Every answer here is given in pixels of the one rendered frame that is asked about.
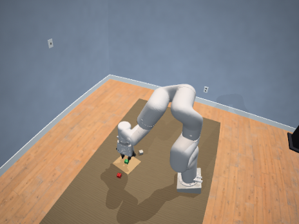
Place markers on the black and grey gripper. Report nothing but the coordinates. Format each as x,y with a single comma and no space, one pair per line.
125,150

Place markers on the tan square mat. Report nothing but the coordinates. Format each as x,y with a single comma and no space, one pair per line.
127,168

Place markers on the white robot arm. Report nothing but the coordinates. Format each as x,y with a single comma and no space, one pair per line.
185,148

